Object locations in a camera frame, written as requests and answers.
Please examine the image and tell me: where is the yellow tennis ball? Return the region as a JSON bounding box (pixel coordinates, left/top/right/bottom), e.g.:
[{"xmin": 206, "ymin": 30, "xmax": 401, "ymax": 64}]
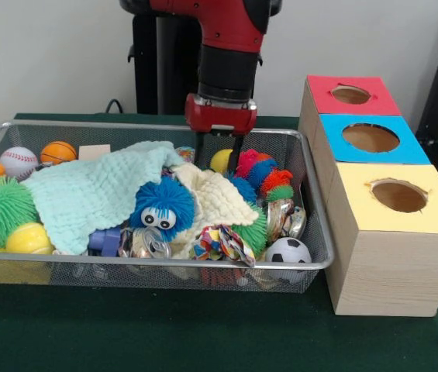
[{"xmin": 5, "ymin": 222, "xmax": 55, "ymax": 256}]

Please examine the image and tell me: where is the multicolour fuzzy caterpillar toy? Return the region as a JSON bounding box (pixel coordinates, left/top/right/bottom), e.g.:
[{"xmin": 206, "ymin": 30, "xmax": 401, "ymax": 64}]
[{"xmin": 236, "ymin": 149, "xmax": 295, "ymax": 203}]

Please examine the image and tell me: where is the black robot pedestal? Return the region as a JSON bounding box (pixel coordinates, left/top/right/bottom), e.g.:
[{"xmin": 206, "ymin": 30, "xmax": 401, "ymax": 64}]
[{"xmin": 119, "ymin": 0, "xmax": 284, "ymax": 116}]

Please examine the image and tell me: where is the black cable loop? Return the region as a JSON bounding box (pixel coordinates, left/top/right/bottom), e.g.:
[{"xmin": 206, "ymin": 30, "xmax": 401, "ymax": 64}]
[{"xmin": 105, "ymin": 98, "xmax": 127, "ymax": 114}]

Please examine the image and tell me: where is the mint green waffle cloth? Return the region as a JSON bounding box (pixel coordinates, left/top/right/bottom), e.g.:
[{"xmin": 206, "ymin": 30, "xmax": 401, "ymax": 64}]
[{"xmin": 20, "ymin": 140, "xmax": 187, "ymax": 256}]

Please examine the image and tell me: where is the white baseball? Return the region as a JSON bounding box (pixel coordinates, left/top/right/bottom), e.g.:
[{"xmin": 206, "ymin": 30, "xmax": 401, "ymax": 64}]
[{"xmin": 0, "ymin": 146, "xmax": 40, "ymax": 181}]

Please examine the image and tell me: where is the dark green table cloth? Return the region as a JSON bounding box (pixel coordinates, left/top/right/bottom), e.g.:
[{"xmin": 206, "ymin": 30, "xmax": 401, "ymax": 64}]
[{"xmin": 0, "ymin": 112, "xmax": 438, "ymax": 372}]

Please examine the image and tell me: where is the cream waffle cloth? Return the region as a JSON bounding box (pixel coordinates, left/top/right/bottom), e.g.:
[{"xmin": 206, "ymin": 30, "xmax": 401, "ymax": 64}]
[{"xmin": 170, "ymin": 160, "xmax": 260, "ymax": 260}]

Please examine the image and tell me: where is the silver wire mesh bin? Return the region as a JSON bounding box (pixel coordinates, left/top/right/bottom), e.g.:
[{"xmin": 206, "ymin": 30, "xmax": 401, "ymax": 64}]
[{"xmin": 0, "ymin": 119, "xmax": 335, "ymax": 295}]

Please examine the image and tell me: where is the yellow smooth ball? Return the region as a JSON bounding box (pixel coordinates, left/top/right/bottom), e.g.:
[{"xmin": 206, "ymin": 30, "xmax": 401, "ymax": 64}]
[{"xmin": 209, "ymin": 149, "xmax": 235, "ymax": 174}]

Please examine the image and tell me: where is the wooden box with three holes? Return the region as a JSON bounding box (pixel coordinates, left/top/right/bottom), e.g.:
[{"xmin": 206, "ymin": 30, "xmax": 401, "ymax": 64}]
[{"xmin": 298, "ymin": 74, "xmax": 438, "ymax": 318}]

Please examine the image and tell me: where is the blue fuzzy ball with eyes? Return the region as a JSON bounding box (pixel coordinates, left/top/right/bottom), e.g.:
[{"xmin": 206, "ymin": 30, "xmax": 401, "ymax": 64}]
[{"xmin": 128, "ymin": 177, "xmax": 196, "ymax": 242}]

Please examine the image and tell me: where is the black and white soccer ball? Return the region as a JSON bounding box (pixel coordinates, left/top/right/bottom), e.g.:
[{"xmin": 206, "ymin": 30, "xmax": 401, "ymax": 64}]
[{"xmin": 264, "ymin": 236, "xmax": 312, "ymax": 264}]

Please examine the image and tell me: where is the orange basketball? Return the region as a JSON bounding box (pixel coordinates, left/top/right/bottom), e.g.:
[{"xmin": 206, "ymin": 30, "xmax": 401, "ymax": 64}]
[{"xmin": 40, "ymin": 140, "xmax": 78, "ymax": 166}]

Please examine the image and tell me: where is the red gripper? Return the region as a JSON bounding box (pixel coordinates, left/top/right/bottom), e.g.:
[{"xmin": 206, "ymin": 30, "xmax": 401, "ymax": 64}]
[{"xmin": 185, "ymin": 92, "xmax": 258, "ymax": 175}]

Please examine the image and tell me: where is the green fuzzy ball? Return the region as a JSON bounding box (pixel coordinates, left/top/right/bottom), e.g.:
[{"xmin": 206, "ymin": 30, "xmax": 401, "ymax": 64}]
[{"xmin": 0, "ymin": 176, "xmax": 40, "ymax": 248}]

